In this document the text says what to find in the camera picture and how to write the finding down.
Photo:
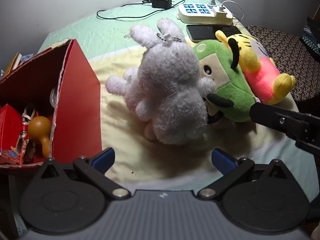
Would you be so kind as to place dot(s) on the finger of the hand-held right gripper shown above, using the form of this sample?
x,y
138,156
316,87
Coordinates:
x,y
265,115

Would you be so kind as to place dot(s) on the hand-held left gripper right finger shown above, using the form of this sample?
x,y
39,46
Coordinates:
x,y
222,158

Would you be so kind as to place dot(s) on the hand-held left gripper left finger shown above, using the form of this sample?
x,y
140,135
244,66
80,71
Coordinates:
x,y
103,156

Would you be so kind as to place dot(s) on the yellow tiger plush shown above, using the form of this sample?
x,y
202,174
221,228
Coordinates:
x,y
262,75

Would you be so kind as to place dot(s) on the green plush toy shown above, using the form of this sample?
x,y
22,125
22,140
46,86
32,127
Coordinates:
x,y
232,90

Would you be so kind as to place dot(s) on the red cardboard box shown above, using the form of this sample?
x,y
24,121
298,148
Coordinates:
x,y
77,100

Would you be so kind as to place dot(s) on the white bunny plush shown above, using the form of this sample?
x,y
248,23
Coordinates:
x,y
167,80

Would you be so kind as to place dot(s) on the brown gourd toy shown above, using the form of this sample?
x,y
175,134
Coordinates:
x,y
40,128

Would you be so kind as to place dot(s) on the red white printed packet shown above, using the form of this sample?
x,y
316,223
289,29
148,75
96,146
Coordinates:
x,y
25,135

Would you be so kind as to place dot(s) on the dark checked bag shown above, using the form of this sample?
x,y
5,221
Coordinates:
x,y
311,37

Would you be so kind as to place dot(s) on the small red box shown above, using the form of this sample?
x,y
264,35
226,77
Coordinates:
x,y
10,130

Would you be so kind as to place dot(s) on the black smartphone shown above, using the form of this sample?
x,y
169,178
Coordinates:
x,y
202,32

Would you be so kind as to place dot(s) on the white charger plug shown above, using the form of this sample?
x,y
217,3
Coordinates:
x,y
222,13

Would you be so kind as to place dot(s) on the white power strip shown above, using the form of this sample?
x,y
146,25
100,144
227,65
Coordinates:
x,y
195,11

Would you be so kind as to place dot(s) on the black power adapter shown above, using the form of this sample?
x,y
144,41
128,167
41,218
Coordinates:
x,y
161,2

